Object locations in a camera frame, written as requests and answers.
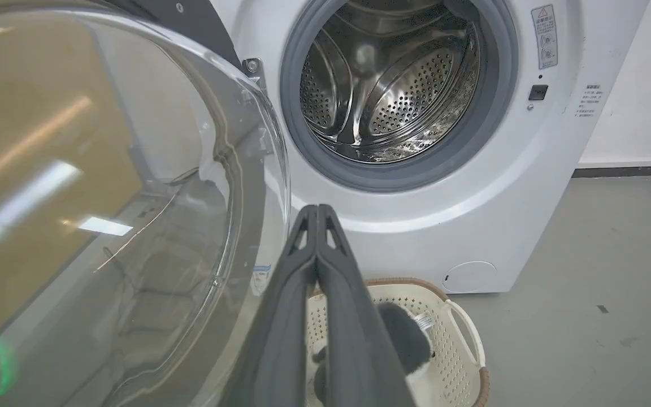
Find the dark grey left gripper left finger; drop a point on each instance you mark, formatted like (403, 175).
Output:
(280, 333)

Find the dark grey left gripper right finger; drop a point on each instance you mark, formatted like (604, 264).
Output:
(359, 339)

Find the transparent washing machine door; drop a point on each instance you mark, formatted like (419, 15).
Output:
(105, 198)

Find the white front-load washing machine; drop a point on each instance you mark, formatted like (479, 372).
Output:
(444, 141)

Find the grey and white clothing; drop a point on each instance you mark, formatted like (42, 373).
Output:
(407, 339)

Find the cream perforated laundry basket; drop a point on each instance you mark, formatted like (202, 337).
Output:
(450, 350)

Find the warning label sticker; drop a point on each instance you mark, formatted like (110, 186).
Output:
(545, 37)

